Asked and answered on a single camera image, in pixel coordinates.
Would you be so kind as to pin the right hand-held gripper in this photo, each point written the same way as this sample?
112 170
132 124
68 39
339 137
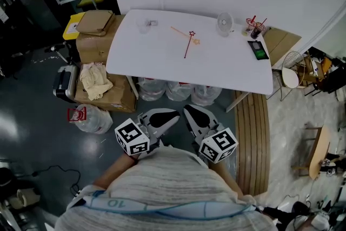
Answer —
219 146

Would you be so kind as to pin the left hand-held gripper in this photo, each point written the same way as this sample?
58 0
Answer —
132 138

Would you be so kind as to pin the red star wand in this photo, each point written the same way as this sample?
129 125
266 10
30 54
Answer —
187 47

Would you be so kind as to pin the orange star wand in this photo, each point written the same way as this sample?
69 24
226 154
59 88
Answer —
181 33

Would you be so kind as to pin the clear plastic cup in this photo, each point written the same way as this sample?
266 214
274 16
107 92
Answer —
142 27

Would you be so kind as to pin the person's right forearm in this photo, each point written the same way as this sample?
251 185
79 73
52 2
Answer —
224 175

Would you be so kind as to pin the person's left forearm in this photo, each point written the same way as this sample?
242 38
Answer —
119 170

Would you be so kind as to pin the dark drink cup red straw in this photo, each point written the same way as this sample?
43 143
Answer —
255 32

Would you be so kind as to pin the wrapped water jug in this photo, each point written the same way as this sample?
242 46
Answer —
178 90
205 94
151 89

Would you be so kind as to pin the white table leg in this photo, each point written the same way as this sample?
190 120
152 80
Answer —
133 88
236 102

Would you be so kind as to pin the long cardboard box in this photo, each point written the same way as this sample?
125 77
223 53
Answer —
121 97

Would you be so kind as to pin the person's grey striped shirt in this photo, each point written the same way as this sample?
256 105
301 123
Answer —
167 175

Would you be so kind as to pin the wooden slatted bench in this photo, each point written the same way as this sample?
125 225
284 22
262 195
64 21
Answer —
251 143

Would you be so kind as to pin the beige cloth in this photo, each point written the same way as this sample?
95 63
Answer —
94 79

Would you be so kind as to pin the black device green screen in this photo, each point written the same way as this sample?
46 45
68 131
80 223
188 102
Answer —
258 50

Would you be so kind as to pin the small white desk fan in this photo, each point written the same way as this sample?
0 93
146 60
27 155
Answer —
224 23

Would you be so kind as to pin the silver hard case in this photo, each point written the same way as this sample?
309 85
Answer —
65 84

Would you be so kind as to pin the thin cardboard box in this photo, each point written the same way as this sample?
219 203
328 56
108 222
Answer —
281 43

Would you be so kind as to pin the flat cardboard box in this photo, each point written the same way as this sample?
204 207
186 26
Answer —
94 21

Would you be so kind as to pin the black tripod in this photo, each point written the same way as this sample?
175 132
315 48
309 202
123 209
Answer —
58 48

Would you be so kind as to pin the yellow bin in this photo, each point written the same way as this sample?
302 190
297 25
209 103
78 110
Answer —
70 28

